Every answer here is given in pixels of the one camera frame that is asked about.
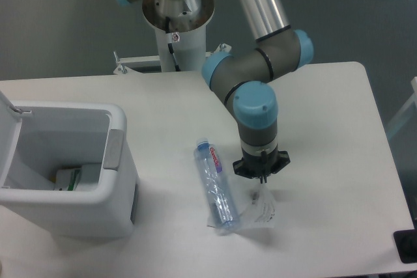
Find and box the white frame at right edge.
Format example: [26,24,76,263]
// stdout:
[386,77,416,141]

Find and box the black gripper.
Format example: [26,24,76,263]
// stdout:
[233,149,290,183]

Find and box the green white carton in bin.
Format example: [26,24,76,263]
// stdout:
[54,167,81,191]

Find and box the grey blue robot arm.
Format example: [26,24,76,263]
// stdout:
[117,0,314,182]

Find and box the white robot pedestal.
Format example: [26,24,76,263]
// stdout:
[112,0,233,76]

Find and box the clear plastic bag with labels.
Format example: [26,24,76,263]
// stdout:
[207,178,277,235]

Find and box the crushed clear plastic bottle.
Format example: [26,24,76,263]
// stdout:
[194,138,240,232]

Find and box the black device at table edge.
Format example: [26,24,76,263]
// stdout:
[394,229,416,264]

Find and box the black cable on pedestal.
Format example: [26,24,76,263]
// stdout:
[164,16,181,72]

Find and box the white trash can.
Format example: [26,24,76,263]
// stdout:
[1,96,139,238]

